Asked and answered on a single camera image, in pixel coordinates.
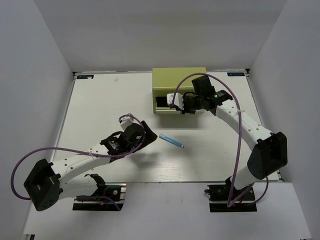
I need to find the right blue corner label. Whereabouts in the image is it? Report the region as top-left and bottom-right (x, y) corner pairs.
(227, 72), (245, 77)

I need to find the green metal drawer box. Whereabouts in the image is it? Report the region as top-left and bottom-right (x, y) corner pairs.
(152, 67), (207, 115)

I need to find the left blue corner label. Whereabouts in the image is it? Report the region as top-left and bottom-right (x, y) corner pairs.
(76, 74), (94, 80)

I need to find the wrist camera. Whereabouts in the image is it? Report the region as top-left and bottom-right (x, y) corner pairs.
(166, 93), (184, 111)
(118, 113), (134, 131)

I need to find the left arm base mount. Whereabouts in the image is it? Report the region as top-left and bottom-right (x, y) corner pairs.
(72, 183), (127, 212)

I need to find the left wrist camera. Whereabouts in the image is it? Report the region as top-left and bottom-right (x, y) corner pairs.
(118, 113), (134, 131)

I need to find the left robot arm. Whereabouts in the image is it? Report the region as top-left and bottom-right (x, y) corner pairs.
(23, 116), (158, 212)

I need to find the blue corner label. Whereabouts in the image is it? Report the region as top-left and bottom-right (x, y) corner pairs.
(76, 74), (94, 80)
(227, 72), (245, 77)

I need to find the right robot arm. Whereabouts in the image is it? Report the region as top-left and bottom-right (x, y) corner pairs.
(172, 73), (288, 200)

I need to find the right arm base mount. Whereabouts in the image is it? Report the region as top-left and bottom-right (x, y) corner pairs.
(203, 183), (258, 213)

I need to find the blue utility knife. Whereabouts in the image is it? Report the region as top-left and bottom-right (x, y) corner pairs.
(159, 134), (184, 148)

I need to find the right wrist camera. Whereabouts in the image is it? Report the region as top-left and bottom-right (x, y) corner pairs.
(166, 93), (184, 111)

